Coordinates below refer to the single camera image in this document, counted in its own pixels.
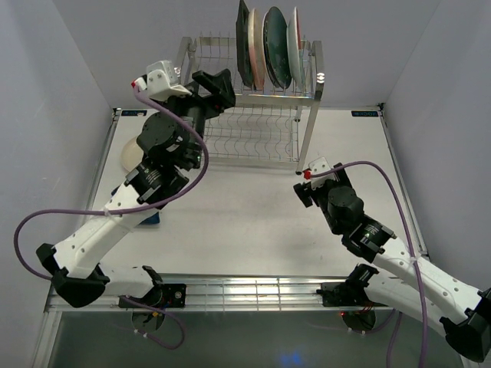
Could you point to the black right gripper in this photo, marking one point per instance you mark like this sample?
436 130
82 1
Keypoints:
307 195

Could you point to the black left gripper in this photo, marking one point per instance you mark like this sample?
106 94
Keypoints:
223 94

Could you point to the cream and pink plate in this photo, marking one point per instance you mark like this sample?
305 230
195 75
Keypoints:
255 45

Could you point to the dark teal floral plate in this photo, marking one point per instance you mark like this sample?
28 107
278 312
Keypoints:
274 36

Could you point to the green square plate dark rim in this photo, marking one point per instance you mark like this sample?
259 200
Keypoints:
242 45

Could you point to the red and teal floral plate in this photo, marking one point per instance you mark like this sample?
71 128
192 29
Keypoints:
295 51

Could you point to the cream round plate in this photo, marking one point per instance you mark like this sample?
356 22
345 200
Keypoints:
131 155

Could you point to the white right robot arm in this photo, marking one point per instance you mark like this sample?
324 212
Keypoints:
392 273

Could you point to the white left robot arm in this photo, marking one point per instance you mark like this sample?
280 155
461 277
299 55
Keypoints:
175 158

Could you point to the two-tier steel dish rack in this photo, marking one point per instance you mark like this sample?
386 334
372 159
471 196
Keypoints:
269 128

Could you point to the dark blue leaf-shaped dish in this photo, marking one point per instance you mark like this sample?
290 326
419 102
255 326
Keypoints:
152 220

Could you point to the right corner table label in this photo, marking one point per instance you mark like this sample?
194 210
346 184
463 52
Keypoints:
364 113

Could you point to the corner table label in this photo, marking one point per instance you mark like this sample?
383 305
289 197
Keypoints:
364 113
134 113

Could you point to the left corner table label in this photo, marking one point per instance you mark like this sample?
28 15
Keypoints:
134 113

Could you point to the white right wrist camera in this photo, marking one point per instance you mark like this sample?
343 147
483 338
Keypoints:
315 173

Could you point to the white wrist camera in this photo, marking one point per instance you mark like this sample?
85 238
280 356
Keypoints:
161 82
315 173

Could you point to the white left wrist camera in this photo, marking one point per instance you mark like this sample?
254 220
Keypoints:
161 82

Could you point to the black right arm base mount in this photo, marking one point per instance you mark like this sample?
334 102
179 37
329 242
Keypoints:
342 295

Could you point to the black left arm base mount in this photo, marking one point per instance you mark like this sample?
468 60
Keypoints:
174 295

